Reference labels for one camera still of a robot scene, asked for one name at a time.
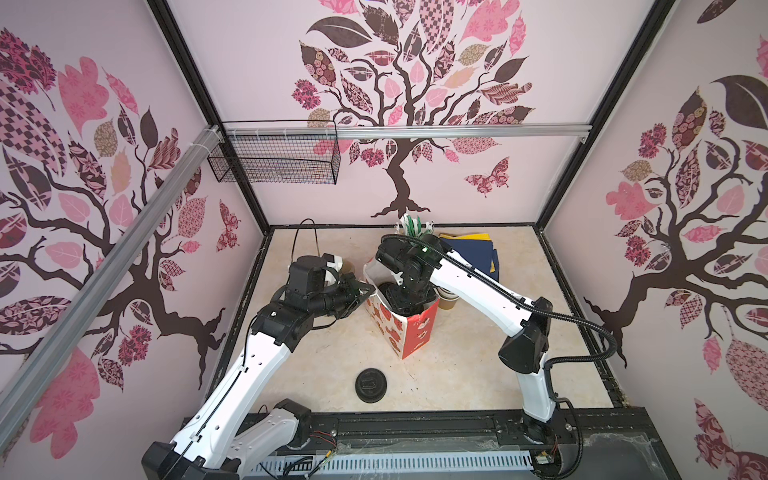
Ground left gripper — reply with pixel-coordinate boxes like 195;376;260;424
309;272;375;319

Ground red white paper gift bag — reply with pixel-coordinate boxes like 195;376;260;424
363;258;439;359

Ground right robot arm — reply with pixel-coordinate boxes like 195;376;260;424
375;234;555;423

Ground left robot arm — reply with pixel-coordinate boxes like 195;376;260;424
141;254;375;479

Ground black coffee cup lid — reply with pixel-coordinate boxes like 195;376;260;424
354;368;387;404

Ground pink cup of straws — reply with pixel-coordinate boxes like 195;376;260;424
395;213;434;238

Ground stack of green paper cups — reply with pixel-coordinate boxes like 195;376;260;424
436;287;460;310

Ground blue napkin stack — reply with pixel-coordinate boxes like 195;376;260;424
441;238;500;281

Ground aluminium crossbar back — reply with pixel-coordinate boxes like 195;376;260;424
225;123;592;140

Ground aluminium bar left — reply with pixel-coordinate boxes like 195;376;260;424
1;125;223;448

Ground black wire basket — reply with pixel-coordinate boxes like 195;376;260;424
208;120;341;185

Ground black corrugated cable hose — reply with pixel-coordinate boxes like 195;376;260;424
379;233;619;421

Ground white slotted cable duct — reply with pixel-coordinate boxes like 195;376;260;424
247;451;533;479

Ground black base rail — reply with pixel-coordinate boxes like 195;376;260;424
160;409;682;480

